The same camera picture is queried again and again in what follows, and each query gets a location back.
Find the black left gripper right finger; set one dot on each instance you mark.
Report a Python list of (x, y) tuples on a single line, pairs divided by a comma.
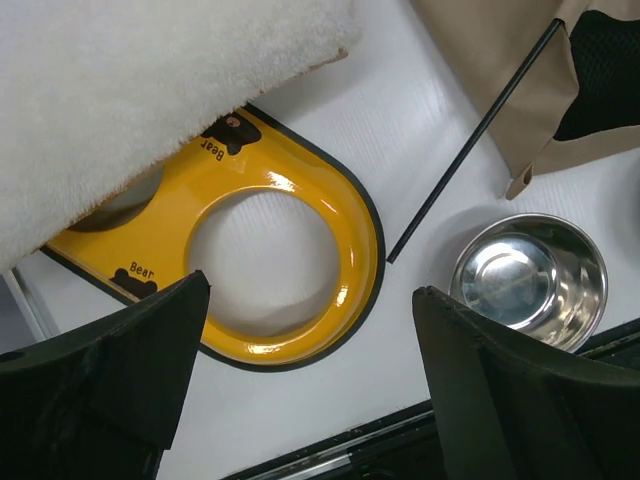
[(510, 407)]

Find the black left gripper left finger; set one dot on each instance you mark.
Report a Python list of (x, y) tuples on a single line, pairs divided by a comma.
[(103, 401)]

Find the black tent pole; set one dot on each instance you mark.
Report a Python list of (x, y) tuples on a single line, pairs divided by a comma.
[(475, 136)]

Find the left steel pet bowl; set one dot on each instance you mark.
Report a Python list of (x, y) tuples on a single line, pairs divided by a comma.
[(537, 274)]

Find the white fluffy pet cushion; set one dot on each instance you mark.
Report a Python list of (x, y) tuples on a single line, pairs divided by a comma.
[(96, 93)]

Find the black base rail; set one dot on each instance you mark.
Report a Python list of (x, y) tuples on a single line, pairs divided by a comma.
[(406, 444)]

